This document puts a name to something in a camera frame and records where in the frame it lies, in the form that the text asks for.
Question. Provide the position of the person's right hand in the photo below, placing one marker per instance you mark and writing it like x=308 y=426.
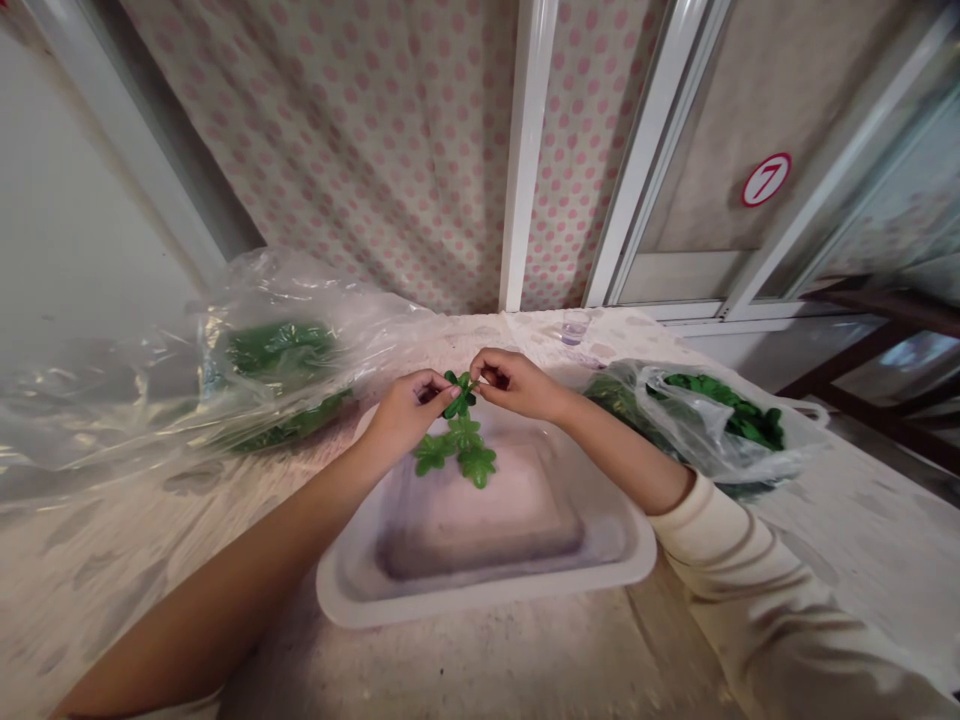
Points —
x=525 y=386

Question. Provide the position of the person's left hand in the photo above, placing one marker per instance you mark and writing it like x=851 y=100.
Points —
x=401 y=416

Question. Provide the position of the green plastic leaf sprig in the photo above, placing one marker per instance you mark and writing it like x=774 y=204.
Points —
x=459 y=442

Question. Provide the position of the small clear plastic cup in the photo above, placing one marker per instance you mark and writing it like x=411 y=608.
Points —
x=576 y=326

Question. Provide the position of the pile of green plastic leaves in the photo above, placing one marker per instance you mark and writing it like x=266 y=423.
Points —
x=281 y=382

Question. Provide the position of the patterned white tablecloth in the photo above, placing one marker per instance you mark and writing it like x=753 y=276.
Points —
x=480 y=525

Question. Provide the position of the white plastic tray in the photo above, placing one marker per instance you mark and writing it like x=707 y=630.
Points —
x=484 y=536

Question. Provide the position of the small clear plastic bag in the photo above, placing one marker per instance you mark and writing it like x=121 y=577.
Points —
x=712 y=427

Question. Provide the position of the heap of dark green leaves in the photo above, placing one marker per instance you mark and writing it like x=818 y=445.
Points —
x=720 y=412

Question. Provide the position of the large clear plastic bag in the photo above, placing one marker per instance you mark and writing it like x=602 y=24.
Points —
x=165 y=375

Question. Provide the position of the pink dotted curtain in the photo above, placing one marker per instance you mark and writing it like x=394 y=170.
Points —
x=390 y=150

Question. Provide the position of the white framed sliding window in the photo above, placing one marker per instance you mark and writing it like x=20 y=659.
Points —
x=750 y=165

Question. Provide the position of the round red and white sticker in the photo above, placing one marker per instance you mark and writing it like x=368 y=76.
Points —
x=766 y=178

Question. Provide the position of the dark wooden chair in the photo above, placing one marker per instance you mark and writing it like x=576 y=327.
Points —
x=877 y=352

